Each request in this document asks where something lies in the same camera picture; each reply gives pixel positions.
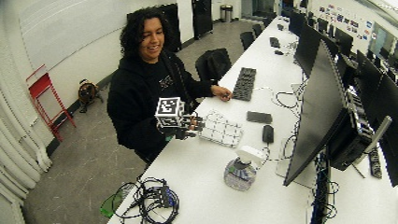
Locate red folding frame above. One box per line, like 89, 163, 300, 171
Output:
25, 63, 78, 143

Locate grey trash bin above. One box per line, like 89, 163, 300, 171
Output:
218, 3, 235, 23

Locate white grid board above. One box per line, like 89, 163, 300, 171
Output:
196, 109, 244, 148

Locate large black monitor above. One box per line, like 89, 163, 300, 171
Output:
282, 39, 353, 188

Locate small black keyboard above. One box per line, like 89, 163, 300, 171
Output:
268, 35, 282, 49

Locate black computer mouse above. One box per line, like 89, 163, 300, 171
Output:
260, 124, 275, 145

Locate black cable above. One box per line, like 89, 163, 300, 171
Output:
274, 91, 300, 110

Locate black office chair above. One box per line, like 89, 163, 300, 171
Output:
194, 48, 232, 86
238, 30, 255, 51

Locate white cube with black markers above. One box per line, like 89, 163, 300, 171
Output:
154, 96, 186, 129

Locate white radiator pipes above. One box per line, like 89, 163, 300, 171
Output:
0, 90, 53, 208

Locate black power strip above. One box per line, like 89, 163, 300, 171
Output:
367, 147, 383, 180

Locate clear spray bottle white trigger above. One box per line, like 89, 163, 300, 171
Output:
222, 145, 267, 192

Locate bundle of black cables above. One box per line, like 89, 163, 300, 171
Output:
112, 176, 180, 224

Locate person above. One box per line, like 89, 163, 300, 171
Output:
105, 7, 234, 164

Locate tall black cabinet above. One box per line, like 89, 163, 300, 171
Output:
190, 0, 215, 40

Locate brown black backpack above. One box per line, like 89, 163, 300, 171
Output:
77, 78, 103, 114

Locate black phone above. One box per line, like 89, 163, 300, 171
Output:
244, 110, 274, 125

